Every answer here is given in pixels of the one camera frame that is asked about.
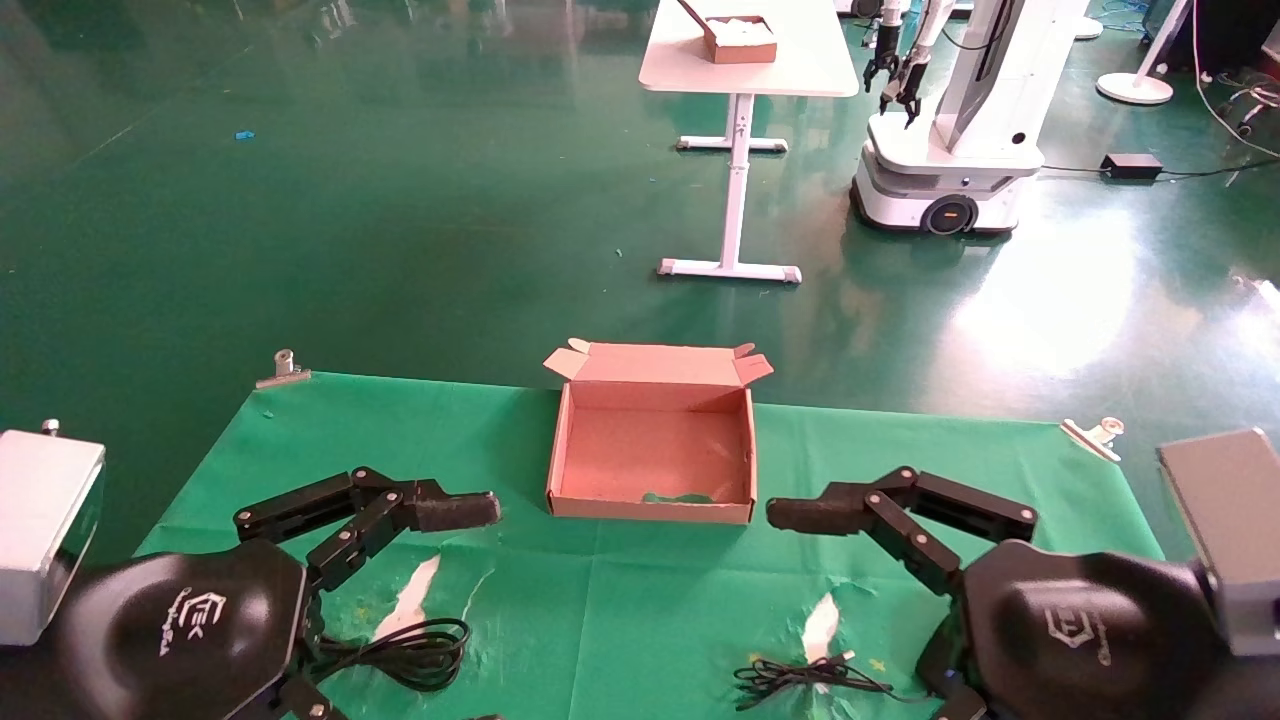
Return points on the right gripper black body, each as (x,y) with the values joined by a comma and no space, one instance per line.
(1080,640)

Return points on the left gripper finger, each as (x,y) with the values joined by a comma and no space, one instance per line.
(460,510)
(308,705)

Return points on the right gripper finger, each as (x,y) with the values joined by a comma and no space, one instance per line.
(800,515)
(962,706)

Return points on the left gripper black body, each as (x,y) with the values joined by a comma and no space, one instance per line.
(180,640)

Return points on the slim white robot arm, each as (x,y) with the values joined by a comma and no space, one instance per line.
(890,15)
(935,20)

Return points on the open brown cardboard box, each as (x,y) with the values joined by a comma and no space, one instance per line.
(650,450)

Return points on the small brown cardboard box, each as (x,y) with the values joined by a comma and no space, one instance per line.
(745,53)

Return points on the green table cloth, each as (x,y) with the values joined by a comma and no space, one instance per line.
(650,600)

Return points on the silver binder clip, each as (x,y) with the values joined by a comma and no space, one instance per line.
(285,375)
(1090,437)

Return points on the white wheeled robot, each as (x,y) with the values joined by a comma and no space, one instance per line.
(960,160)

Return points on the small black robot gripper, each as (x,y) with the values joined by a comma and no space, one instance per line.
(884,62)
(905,90)

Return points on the black power adapter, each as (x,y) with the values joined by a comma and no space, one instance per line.
(1132,166)

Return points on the white crumpled filling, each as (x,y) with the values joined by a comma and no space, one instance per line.
(745,30)

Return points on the white round stand base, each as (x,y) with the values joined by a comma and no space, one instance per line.
(1135,88)

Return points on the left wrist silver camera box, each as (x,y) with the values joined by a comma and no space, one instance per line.
(40,520)

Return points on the white pedestal table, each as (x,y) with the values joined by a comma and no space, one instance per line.
(800,70)

